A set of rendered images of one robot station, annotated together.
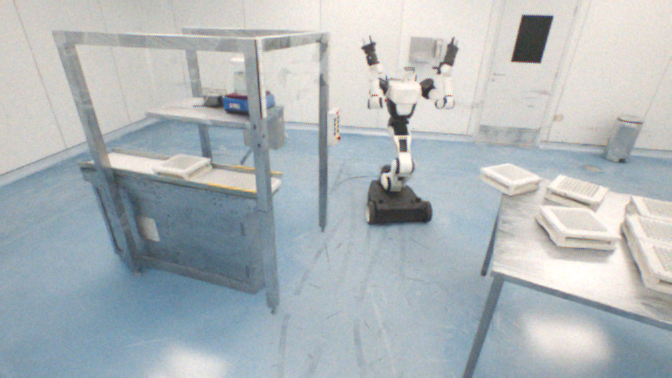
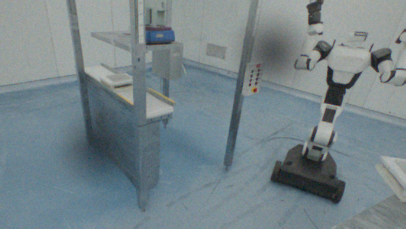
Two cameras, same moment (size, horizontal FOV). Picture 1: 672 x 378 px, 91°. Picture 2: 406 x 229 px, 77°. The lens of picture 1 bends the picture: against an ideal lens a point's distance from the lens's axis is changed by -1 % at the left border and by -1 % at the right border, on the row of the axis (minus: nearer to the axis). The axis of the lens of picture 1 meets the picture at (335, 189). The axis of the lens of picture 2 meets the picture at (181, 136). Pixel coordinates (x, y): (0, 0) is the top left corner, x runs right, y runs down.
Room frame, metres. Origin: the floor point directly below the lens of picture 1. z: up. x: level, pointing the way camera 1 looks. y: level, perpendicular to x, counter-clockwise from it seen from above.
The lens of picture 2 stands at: (0.50, -0.68, 1.51)
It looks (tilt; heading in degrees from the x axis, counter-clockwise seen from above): 29 degrees down; 34
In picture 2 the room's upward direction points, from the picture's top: 4 degrees clockwise
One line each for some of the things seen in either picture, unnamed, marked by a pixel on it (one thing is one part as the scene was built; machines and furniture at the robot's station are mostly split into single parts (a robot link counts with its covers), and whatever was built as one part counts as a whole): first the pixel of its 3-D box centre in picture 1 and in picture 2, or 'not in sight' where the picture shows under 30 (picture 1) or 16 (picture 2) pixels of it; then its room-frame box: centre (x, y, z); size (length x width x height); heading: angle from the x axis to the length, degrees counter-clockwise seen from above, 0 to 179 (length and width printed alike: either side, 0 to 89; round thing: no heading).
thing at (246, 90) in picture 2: (333, 126); (252, 78); (2.53, 0.03, 0.94); 0.17 x 0.06 x 0.26; 164
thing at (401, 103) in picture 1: (401, 96); (345, 64); (3.01, -0.56, 1.09); 0.34 x 0.30 x 0.36; 96
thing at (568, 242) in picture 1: (572, 230); not in sight; (1.31, -1.12, 0.84); 0.24 x 0.24 x 0.02; 84
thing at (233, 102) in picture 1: (250, 101); not in sight; (1.81, 0.47, 1.29); 0.21 x 0.20 x 0.09; 164
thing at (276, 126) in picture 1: (263, 128); (167, 61); (1.89, 0.42, 1.11); 0.22 x 0.11 x 0.20; 74
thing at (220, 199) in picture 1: (177, 180); (117, 90); (1.93, 1.02, 0.75); 1.30 x 0.29 x 0.10; 74
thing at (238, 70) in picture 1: (247, 74); not in sight; (1.81, 0.47, 1.43); 0.15 x 0.15 x 0.19
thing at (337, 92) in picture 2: (397, 125); (334, 94); (3.03, -0.55, 0.82); 0.28 x 0.13 x 0.18; 6
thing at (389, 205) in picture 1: (392, 191); (311, 159); (2.93, -0.57, 0.19); 0.64 x 0.52 x 0.33; 6
